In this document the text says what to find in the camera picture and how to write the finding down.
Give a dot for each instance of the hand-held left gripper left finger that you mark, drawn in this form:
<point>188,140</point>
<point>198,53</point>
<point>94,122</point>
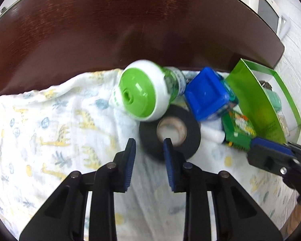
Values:
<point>129,163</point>

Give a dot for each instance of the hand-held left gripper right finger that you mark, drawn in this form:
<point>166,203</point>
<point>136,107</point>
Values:
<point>169,165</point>

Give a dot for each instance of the black tape roll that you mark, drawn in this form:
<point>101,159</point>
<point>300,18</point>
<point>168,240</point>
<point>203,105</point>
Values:
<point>148,135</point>

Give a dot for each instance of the small green box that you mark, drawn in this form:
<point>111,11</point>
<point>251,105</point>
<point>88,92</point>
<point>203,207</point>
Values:
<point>237,128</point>

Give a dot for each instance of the green label water bottle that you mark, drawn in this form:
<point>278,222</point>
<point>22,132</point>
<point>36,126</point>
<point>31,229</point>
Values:
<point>273,100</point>

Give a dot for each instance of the green cardboard box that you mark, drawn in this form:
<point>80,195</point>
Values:
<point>250,93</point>

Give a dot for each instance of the green white lidded bottle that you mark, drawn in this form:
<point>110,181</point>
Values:
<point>138,93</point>

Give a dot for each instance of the blue square bottle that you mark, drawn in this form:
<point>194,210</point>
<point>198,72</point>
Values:
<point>205,93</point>

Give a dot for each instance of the person's right forearm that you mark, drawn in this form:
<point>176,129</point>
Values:
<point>297,218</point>

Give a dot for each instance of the giraffe print blanket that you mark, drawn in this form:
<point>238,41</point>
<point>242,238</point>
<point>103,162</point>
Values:
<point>40,130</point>

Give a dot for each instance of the dark wooden headboard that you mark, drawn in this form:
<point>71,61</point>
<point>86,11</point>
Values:
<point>115,30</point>

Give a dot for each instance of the white plastic frame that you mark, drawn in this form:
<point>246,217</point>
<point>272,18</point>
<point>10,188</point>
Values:
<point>284,27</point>

